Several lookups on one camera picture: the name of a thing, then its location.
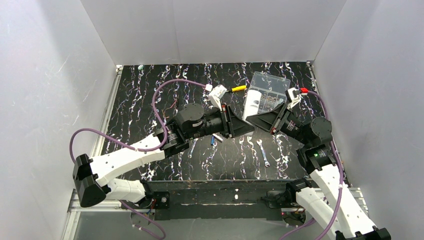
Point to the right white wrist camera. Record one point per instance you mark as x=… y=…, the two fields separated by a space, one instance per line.
x=294 y=97

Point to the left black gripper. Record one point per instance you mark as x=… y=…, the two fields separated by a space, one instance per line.
x=226 y=121

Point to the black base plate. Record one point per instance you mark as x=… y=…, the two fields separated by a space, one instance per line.
x=223 y=199

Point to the yellow handled screwdriver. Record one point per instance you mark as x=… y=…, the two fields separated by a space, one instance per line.
x=237 y=89

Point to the silver wrench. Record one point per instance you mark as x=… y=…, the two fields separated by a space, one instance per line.
x=266 y=162

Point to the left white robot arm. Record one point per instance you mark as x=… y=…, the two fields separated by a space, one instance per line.
x=97 y=178

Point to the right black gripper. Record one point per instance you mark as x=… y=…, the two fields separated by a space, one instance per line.
x=279 y=119

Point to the clear plastic screw box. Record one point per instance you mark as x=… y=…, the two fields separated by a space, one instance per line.
x=267 y=90

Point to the silver battery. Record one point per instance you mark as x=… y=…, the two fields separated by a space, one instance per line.
x=218 y=138

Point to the white remote control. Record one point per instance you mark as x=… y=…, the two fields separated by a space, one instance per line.
x=251 y=107

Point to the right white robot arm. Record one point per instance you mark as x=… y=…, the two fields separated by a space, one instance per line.
x=339 y=214

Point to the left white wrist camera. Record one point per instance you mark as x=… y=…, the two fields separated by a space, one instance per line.
x=216 y=94

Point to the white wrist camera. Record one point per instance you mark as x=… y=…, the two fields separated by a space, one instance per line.
x=216 y=94
x=294 y=97

